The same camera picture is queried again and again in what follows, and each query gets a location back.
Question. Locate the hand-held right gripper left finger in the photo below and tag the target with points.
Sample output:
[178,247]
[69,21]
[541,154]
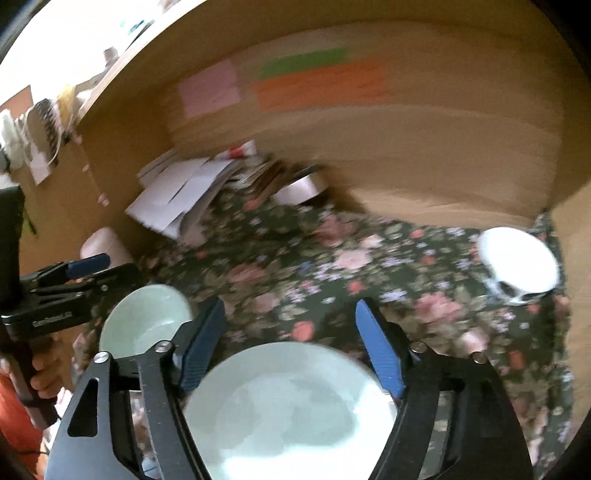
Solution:
[203,341]

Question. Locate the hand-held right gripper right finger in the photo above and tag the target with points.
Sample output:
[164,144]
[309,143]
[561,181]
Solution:
[381,350]

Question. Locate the mint green bowl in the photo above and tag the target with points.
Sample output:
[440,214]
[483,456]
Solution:
[143,318]

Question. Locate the orange paper note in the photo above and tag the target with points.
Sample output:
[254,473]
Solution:
[318,87]

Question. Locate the green paper note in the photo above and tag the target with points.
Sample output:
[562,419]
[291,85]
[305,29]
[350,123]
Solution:
[300,62]

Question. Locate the pink paper note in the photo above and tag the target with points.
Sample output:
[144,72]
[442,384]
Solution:
[210,90]

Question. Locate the mint green plate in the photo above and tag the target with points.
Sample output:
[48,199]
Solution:
[286,415]

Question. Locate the floral tablecloth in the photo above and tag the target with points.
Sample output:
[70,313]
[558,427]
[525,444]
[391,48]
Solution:
[369,277]

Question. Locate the person's left hand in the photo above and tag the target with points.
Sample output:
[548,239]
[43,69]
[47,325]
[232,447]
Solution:
[46,374]

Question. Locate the clutter on shelf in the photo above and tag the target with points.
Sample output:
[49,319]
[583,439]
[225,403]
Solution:
[41,129]

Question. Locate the white patterned bowl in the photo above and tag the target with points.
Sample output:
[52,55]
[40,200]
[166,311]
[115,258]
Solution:
[517,263]

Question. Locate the wooden shelf board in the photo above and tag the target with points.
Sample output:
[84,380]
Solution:
[138,55]

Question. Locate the stack of white papers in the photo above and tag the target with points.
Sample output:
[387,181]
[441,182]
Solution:
[184,194]

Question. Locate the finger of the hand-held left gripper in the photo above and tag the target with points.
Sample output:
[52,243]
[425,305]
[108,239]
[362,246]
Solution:
[87,266]
[115,279]

